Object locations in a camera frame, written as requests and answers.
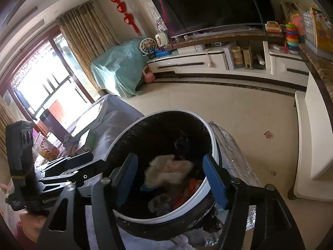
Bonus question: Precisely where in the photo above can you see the white tissue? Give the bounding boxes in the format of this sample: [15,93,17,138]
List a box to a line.
[144,154,195,188]

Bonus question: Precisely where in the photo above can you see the blue toy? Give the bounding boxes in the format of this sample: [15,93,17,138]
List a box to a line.
[153,48,173,58]

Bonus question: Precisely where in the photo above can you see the purple water bottle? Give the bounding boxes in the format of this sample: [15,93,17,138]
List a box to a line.
[39,109,61,136]

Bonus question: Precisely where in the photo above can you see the red snack packet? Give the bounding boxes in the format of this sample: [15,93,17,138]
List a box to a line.
[173,178,206,209]

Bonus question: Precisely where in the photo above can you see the person's left hand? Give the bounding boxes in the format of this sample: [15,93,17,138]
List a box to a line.
[16,211,50,243]

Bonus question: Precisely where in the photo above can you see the green box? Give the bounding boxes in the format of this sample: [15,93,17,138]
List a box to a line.
[78,130,97,151]

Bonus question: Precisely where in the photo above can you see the white TV cabinet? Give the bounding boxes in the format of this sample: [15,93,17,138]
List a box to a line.
[147,29,310,94]

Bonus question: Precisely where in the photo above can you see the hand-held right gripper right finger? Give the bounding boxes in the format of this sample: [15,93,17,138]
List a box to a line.
[202,154,306,250]

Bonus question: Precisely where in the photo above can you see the plastic wrapped stool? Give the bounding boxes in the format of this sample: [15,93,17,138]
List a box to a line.
[208,121,263,240]

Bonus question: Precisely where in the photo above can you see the red hanging ornament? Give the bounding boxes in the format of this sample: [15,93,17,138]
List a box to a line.
[105,0,142,37]

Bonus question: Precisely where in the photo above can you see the grey crumpled paper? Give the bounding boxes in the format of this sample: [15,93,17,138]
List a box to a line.
[148,195,172,216]

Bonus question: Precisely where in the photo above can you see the beige curtain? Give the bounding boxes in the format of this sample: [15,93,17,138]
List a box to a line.
[56,1,118,97]

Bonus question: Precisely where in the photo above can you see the black bin liner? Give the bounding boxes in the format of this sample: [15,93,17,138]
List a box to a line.
[107,112,224,236]

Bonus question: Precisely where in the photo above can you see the pink plastic toy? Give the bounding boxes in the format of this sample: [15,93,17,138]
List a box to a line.
[290,13,305,43]

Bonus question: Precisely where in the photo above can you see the orange toy keyboard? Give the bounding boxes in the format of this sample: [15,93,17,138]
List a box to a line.
[265,21,281,34]

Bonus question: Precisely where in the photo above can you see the marble-top counter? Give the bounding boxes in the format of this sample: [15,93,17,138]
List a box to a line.
[287,43,333,202]

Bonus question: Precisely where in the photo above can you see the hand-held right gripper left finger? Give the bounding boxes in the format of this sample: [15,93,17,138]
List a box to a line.
[36,153,139,250]

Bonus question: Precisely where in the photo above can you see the yellow picture book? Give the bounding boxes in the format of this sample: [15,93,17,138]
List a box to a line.
[309,5,333,53]

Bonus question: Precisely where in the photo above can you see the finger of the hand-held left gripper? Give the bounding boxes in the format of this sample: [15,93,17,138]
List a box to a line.
[39,160,110,188]
[39,151,94,178]

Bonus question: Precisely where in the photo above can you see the black television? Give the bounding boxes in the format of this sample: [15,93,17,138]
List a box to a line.
[148,0,276,38]

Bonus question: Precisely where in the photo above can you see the clear popcorn bag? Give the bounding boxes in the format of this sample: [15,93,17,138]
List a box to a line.
[39,135,59,159]

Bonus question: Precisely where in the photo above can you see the teal dust cover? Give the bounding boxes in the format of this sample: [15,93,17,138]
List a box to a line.
[91,39,157,97]

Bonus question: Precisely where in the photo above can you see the stacked round jars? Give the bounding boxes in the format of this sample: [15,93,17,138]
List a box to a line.
[231,46,243,64]

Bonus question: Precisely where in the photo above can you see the pink stick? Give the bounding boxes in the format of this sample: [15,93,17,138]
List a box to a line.
[156,0,173,50]

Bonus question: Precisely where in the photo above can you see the rainbow stacking rings toy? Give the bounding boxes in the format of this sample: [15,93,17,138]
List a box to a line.
[285,22,299,54]

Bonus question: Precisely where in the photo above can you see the sliding glass door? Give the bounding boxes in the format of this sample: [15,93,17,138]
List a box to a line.
[10,34,94,125]

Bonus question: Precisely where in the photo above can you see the toy ferris wheel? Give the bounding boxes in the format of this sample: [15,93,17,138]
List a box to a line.
[139,38,157,58]

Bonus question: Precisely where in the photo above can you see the pink watering can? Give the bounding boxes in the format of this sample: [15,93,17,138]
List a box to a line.
[142,66,157,84]

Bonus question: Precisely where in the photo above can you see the wooden rack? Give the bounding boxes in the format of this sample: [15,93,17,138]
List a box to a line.
[242,45,254,70]

